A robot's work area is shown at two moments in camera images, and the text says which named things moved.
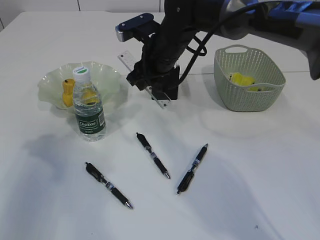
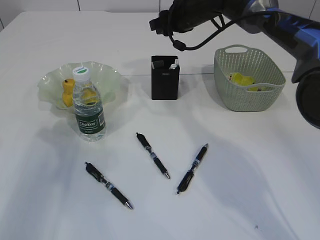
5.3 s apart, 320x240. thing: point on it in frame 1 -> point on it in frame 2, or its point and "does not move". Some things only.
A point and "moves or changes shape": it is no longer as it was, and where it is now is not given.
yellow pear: x=68 y=92 does not move
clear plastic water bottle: x=88 y=105 does not move
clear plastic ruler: x=162 y=99 moves or changes shape
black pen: x=100 y=176 does not move
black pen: x=148 y=148 does not move
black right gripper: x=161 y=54 -> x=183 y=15
